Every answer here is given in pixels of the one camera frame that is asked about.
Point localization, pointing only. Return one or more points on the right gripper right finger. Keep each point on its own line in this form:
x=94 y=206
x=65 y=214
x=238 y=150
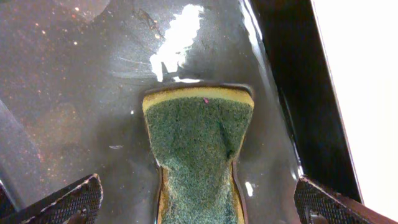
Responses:
x=316 y=203

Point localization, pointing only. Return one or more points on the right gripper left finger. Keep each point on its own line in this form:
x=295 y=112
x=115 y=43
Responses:
x=78 y=202

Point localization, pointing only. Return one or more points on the green and yellow sponge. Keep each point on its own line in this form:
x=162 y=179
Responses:
x=196 y=135

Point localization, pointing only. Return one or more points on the black plastic tray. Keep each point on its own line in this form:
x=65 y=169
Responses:
x=74 y=73

